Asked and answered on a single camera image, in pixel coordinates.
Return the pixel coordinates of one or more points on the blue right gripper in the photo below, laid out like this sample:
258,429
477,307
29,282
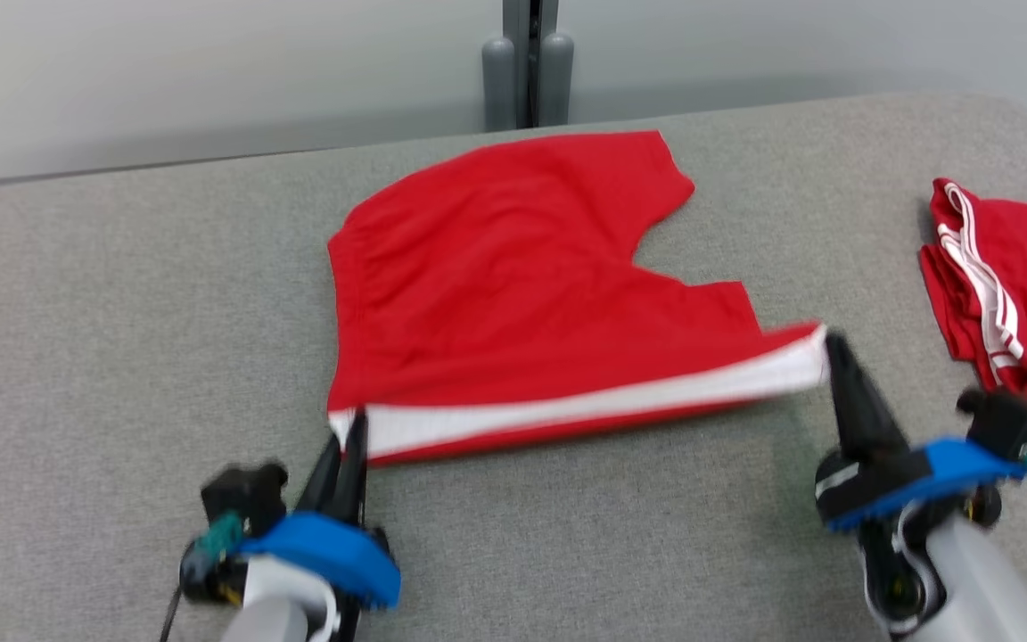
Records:
906,481

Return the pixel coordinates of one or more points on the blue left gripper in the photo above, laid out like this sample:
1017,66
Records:
344,553

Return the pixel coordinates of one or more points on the red basketball shorts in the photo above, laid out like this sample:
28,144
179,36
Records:
496,294

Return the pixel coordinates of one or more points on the grey fabric sofa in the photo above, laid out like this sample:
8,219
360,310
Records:
166,312

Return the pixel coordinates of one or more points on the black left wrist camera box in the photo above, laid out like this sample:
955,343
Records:
242,495

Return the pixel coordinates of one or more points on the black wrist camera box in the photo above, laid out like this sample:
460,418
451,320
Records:
1008,423
242,495

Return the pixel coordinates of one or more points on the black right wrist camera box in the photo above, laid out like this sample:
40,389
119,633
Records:
1008,423

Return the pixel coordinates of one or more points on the grey wall partition post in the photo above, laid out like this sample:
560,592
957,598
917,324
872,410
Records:
500,80

